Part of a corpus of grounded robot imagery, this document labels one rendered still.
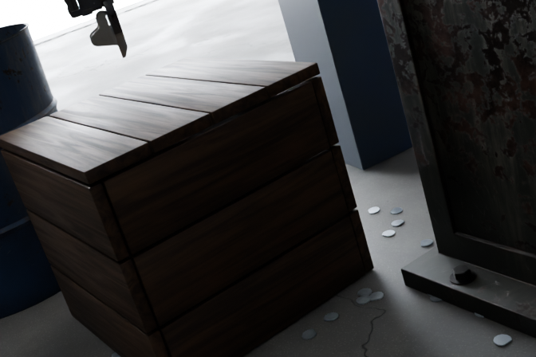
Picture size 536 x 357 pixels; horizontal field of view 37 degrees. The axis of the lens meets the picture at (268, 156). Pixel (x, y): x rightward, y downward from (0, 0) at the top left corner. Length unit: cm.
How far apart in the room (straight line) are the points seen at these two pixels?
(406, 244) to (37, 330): 66
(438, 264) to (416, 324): 11
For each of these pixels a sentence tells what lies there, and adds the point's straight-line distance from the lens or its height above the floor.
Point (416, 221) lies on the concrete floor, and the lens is 139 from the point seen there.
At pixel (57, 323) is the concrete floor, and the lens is 148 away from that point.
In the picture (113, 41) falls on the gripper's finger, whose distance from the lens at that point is 147.
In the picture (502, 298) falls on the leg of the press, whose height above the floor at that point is 3.
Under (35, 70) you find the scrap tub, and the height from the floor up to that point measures 40.
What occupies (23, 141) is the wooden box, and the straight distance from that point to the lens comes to 126.
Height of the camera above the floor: 62
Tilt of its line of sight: 19 degrees down
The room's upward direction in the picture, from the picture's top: 17 degrees counter-clockwise
